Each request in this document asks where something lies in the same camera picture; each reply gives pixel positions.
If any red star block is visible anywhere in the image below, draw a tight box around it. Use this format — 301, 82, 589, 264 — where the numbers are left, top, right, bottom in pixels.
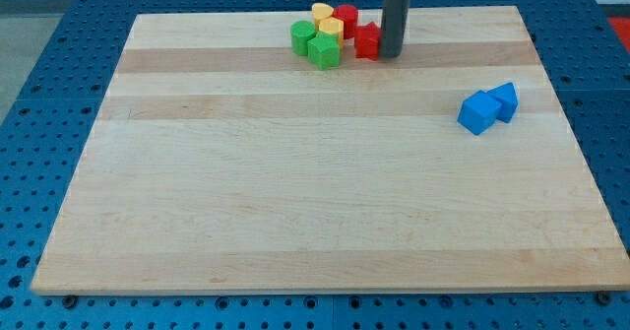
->
354, 22, 381, 61

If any yellow hexagon block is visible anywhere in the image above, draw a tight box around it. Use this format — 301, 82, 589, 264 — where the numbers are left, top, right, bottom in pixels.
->
318, 17, 345, 48

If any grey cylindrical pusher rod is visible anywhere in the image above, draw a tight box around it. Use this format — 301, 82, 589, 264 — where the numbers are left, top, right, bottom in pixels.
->
379, 0, 410, 59

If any blue triangle block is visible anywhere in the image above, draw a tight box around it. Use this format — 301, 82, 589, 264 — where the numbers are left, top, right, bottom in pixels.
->
487, 83, 519, 123

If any yellow heart block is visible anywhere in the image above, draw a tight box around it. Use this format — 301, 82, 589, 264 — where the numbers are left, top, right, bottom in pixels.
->
311, 2, 334, 28

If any wooden board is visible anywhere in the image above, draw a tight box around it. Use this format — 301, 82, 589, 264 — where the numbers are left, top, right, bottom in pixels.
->
31, 6, 629, 296

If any blue cube block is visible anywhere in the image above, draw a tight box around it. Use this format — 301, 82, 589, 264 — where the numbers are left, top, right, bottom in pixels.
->
457, 91, 501, 135

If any green cylinder block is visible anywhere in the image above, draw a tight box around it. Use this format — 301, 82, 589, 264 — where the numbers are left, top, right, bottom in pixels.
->
289, 21, 316, 56

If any red cylinder block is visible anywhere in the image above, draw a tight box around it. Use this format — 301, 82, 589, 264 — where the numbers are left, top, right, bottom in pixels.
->
333, 4, 358, 39

